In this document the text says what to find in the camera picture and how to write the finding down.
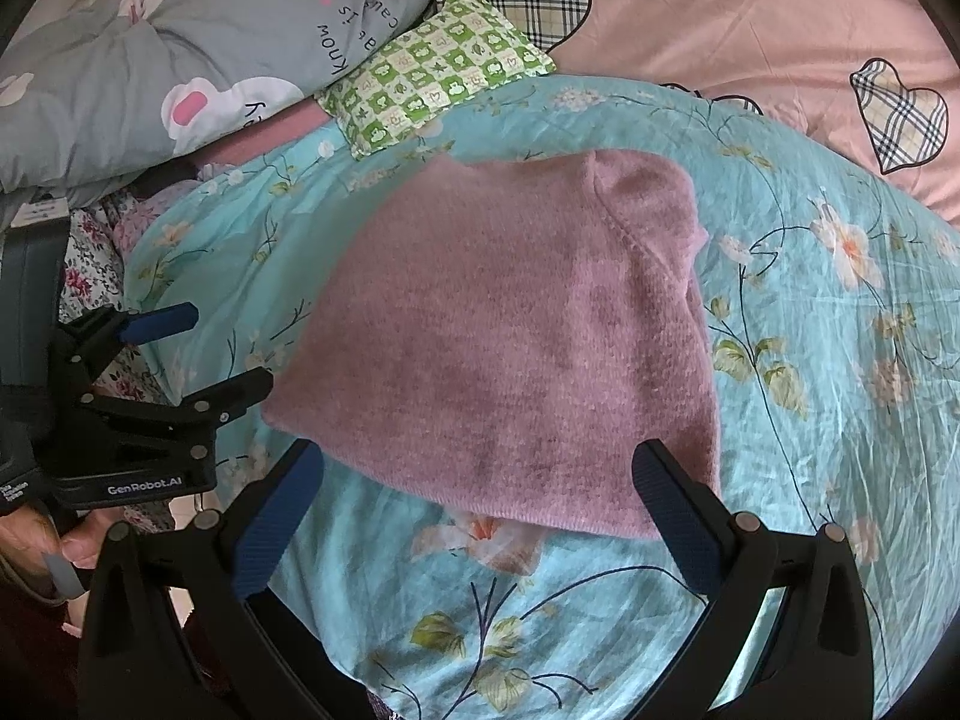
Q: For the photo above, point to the grey printed quilt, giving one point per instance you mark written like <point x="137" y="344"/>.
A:
<point x="247" y="37"/>

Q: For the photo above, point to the pink bedsheet with plaid hearts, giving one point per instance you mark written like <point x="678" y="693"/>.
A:
<point x="712" y="15"/>

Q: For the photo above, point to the person's left hand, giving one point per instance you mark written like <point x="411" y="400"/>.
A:
<point x="26" y="547"/>

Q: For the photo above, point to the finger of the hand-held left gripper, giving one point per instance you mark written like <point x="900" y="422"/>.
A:
<point x="240" y="388"/>
<point x="161" y="321"/>

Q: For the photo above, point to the plain pink cloth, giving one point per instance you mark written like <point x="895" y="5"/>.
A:
<point x="262" y="135"/>

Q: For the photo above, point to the pink knitted sweater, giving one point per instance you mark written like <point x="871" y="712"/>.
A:
<point x="487" y="345"/>

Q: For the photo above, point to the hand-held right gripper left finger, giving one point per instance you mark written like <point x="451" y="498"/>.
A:
<point x="274" y="532"/>

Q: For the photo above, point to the purple floral cloth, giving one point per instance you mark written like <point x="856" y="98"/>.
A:
<point x="94" y="255"/>

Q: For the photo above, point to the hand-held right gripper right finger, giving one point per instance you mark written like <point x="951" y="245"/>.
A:
<point x="675" y="525"/>

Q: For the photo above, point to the green checked pillow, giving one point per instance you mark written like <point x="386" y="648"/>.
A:
<point x="435" y="67"/>

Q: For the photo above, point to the light blue floral blanket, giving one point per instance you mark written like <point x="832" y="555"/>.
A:
<point x="787" y="390"/>

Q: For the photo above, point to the dark red garment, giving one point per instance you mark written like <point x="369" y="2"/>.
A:
<point x="30" y="667"/>

